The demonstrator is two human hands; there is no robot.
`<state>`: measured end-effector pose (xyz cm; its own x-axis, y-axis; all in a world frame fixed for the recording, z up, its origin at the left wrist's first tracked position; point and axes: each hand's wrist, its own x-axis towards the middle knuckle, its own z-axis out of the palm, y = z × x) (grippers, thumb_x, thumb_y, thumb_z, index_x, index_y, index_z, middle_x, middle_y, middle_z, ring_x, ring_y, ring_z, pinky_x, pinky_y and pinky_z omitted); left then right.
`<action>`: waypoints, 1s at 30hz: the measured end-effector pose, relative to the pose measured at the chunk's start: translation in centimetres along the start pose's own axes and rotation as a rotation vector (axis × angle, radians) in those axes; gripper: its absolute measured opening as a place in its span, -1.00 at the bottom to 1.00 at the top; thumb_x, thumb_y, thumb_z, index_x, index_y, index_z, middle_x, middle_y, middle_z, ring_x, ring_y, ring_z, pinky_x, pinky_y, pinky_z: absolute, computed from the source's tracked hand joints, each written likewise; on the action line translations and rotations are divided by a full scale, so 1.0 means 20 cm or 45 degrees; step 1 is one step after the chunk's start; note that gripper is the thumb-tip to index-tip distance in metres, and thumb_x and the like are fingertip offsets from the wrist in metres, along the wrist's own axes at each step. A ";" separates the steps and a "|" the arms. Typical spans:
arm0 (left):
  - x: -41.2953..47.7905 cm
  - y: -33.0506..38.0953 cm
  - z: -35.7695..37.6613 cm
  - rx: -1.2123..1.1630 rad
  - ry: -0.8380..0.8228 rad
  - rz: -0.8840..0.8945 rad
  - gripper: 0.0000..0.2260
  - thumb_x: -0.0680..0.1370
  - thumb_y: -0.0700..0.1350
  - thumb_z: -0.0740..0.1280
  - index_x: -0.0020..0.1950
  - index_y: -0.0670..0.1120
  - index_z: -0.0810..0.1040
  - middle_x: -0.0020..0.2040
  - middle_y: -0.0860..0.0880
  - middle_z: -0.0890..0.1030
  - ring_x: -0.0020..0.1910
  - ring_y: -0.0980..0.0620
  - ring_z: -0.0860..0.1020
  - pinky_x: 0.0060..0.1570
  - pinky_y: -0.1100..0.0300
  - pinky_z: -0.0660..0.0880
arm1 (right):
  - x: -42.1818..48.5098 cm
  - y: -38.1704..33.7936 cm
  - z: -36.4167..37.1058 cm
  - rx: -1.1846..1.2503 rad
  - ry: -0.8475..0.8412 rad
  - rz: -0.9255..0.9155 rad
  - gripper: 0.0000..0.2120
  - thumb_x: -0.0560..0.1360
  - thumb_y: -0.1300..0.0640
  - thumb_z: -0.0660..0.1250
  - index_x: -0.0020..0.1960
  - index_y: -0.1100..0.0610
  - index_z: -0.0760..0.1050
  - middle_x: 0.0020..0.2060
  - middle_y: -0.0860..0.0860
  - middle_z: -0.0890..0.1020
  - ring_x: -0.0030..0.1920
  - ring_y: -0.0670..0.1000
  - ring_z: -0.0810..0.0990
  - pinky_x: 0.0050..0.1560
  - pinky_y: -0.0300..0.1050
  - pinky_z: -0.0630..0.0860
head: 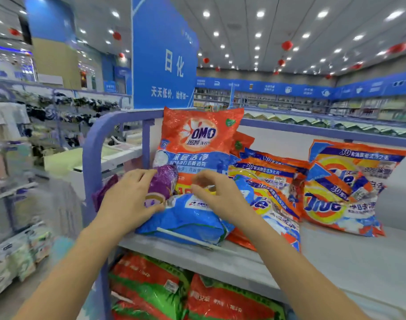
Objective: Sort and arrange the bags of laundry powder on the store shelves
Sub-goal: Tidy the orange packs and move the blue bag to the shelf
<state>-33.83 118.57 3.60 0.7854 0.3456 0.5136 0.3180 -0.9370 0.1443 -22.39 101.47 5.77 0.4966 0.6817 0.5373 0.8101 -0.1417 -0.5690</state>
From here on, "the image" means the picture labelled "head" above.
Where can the person's right hand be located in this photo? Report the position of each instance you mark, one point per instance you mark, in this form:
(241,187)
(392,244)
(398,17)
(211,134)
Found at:
(226,196)

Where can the person's left hand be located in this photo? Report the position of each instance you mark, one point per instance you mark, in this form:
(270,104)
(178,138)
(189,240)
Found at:
(126,200)

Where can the purple lavender detergent bags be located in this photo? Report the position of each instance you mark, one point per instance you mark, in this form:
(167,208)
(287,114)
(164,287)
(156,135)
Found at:
(164,183)

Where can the blue white detergent bag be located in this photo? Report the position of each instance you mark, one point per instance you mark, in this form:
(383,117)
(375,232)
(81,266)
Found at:
(189,220)

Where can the grey metal shelf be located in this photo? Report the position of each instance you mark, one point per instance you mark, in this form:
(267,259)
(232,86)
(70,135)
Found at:
(349,263)

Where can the person's right forearm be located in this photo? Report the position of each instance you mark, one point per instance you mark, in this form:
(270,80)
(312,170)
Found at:
(296,276)

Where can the white goods display stand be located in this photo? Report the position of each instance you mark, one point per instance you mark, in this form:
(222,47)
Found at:
(89,163)

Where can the row of green boxes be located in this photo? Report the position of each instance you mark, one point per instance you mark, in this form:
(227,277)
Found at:
(323,123)

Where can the blue aisle sign board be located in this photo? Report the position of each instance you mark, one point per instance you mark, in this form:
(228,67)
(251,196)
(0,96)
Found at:
(164,56)

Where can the large red paper lantern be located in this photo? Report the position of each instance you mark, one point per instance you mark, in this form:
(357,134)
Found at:
(287,46)
(397,48)

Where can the rows of small red lanterns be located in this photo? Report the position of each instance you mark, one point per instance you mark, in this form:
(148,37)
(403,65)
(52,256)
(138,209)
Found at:
(117,36)

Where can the blue beige column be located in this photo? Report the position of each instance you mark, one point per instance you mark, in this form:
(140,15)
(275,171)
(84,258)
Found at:
(53,43)

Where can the rows of round ceiling lights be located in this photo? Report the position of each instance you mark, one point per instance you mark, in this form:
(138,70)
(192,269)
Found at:
(260,14)

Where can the blue wall sign band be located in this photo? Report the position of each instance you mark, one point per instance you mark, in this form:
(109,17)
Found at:
(269,88)

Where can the blue wall shelving unit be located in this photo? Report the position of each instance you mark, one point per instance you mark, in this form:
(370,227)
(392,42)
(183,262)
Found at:
(376,86)

